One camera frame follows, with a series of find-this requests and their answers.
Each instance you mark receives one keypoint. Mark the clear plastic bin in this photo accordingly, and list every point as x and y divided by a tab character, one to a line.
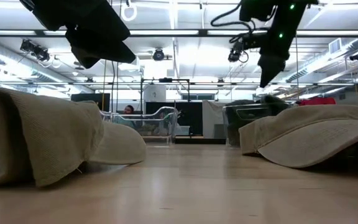
154	124

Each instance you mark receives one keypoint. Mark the person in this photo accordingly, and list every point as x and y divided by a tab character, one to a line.
129	109

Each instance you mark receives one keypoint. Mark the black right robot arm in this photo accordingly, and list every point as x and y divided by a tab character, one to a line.
287	15

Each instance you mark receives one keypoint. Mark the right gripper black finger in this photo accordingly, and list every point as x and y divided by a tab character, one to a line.
269	70

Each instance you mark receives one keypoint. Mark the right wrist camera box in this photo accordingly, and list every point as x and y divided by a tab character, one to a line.
235	53

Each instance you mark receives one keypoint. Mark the black metal stand frame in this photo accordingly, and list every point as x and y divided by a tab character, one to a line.
165	81

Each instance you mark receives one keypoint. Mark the white cloth cover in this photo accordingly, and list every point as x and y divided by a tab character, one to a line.
213	119

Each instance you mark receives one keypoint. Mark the black partition panel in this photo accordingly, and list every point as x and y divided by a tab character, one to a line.
191	118

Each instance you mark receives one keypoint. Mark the overhead camera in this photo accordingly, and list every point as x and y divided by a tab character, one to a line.
158	55

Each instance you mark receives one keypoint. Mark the dark green bin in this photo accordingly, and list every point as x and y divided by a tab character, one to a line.
250	112

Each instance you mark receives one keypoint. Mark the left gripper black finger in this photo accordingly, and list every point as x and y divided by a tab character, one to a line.
84	49
117	51

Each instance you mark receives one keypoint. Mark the black overhead frame beam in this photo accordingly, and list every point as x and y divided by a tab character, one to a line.
172	32

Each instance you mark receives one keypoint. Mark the red object behind bin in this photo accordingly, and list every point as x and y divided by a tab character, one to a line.
317	101

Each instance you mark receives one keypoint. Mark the black ceiling spotlight cluster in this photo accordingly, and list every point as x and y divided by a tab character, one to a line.
36	50

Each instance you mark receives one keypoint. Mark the black wall monitor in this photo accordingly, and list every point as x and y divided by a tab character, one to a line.
90	101

